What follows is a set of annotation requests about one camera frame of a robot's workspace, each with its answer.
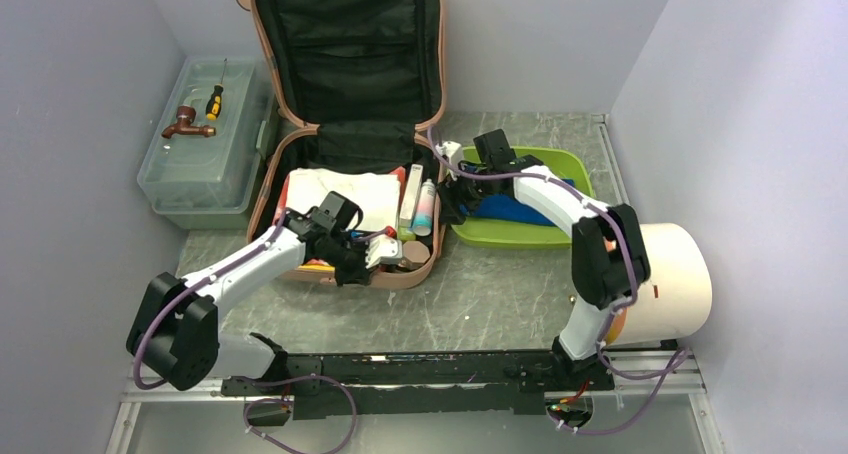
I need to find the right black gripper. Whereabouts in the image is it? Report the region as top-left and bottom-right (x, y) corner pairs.
(436, 159), (494, 225)

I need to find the blue towel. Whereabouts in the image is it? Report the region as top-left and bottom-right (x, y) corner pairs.
(469, 174), (605, 232)

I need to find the green plastic tray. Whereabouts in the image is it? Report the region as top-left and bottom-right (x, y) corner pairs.
(452, 146), (595, 249)

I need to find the white shirt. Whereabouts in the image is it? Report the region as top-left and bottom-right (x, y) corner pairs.
(284, 167), (403, 234)

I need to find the pink hard-shell suitcase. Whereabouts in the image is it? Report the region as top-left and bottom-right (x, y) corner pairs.
(234, 0), (449, 292)

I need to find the cream appliance with orange rim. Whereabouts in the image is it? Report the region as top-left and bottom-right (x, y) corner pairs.
(605, 223), (712, 346)

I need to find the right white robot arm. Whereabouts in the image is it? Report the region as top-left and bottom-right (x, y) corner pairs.
(431, 129), (651, 389)

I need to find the pink blue spray bottle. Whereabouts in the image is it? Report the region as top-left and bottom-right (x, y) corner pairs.
(411, 180), (437, 237)

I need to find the white cosmetic box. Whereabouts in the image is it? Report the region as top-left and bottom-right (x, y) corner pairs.
(398, 164), (424, 228)

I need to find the green yellow bottle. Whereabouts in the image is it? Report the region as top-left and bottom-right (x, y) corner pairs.
(396, 227), (417, 242)

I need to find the pink hexagonal lid jar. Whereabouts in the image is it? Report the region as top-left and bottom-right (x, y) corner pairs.
(399, 240), (431, 271)

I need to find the translucent plastic toolbox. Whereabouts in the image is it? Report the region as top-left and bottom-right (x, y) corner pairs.
(137, 57), (279, 230)

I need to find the yellow black screwdriver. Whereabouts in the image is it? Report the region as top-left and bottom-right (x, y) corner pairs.
(205, 58), (228, 121)

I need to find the brown brass faucet valve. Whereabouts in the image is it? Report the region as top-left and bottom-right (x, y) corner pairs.
(161, 105), (217, 139)

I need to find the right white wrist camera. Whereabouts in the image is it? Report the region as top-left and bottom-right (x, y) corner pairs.
(436, 141), (464, 177)

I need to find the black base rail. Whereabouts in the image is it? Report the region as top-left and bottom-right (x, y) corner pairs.
(221, 349), (615, 420)

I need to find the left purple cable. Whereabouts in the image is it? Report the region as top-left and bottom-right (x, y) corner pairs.
(132, 212), (399, 454)

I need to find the purple cable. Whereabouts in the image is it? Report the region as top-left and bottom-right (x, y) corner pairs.
(132, 212), (399, 454)
(426, 126), (693, 438)

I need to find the aluminium frame profile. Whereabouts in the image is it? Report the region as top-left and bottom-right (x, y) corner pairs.
(107, 349), (726, 453)

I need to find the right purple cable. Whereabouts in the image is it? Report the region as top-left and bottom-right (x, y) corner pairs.
(426, 126), (693, 438)

